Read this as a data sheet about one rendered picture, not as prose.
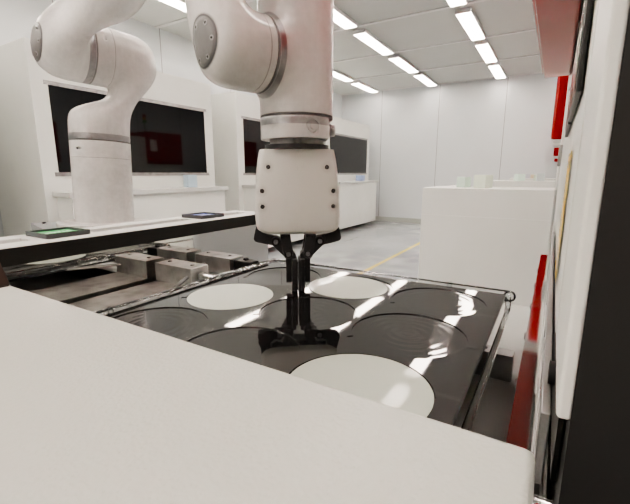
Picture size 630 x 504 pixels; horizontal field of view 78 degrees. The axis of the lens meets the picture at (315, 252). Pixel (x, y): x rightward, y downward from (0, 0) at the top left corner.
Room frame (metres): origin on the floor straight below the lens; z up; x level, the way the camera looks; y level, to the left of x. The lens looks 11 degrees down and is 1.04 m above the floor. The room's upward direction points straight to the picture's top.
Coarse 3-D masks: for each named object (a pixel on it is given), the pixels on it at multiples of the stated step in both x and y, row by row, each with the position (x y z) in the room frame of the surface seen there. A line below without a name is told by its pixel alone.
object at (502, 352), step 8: (488, 352) 0.40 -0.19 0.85; (504, 352) 0.40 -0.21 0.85; (512, 352) 0.40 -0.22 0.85; (480, 360) 0.40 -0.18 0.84; (496, 360) 0.40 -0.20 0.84; (504, 360) 0.39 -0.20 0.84; (512, 360) 0.39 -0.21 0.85; (480, 368) 0.40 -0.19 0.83; (496, 368) 0.39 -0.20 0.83; (504, 368) 0.39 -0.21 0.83; (512, 368) 0.39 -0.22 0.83; (496, 376) 0.39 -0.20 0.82; (504, 376) 0.39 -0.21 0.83
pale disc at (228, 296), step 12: (204, 288) 0.48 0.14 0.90; (216, 288) 0.48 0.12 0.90; (228, 288) 0.48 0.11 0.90; (240, 288) 0.48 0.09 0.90; (252, 288) 0.48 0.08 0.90; (264, 288) 0.48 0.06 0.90; (192, 300) 0.43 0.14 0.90; (204, 300) 0.43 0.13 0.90; (216, 300) 0.43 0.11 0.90; (228, 300) 0.43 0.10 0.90; (240, 300) 0.43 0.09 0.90; (252, 300) 0.43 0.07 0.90; (264, 300) 0.43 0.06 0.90
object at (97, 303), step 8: (208, 272) 0.63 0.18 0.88; (128, 288) 0.54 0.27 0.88; (136, 288) 0.54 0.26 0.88; (144, 288) 0.54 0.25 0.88; (152, 288) 0.54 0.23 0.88; (160, 288) 0.54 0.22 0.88; (168, 288) 0.54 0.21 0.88; (96, 296) 0.50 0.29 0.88; (104, 296) 0.50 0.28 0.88; (112, 296) 0.50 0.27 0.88; (120, 296) 0.50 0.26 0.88; (128, 296) 0.50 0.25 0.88; (136, 296) 0.50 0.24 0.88; (144, 296) 0.50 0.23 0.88; (72, 304) 0.47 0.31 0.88; (80, 304) 0.47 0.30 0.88; (88, 304) 0.47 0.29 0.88; (96, 304) 0.47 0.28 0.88; (104, 304) 0.47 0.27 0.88; (112, 304) 0.47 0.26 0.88
